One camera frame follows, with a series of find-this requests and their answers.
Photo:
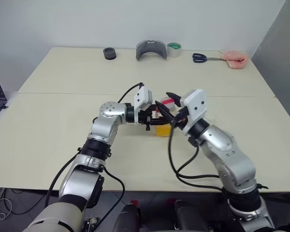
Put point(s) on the dark rounded shape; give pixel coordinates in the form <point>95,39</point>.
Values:
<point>128,218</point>

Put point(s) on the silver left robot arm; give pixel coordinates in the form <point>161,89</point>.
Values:
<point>106,120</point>

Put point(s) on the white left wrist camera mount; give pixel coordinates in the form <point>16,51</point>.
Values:
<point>141,97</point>

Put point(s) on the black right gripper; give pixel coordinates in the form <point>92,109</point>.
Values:
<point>180,122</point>

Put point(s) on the pink cloth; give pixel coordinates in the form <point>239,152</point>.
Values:
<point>235,59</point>

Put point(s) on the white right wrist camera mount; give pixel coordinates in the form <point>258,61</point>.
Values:
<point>195,106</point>

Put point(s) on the clear bottle with orange drink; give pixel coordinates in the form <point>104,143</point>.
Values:
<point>163,131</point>

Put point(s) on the tape roll with green core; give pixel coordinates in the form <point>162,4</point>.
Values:
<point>174,50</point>

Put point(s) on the black round container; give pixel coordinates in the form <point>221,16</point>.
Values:
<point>109,53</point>

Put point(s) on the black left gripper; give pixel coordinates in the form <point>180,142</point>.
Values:
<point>143,119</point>

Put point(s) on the small red tab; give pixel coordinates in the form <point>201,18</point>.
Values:
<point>134,202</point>

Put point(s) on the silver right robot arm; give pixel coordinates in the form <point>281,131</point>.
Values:
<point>232,154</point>

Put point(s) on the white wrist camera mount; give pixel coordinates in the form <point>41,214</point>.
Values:
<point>195,106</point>
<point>141,97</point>

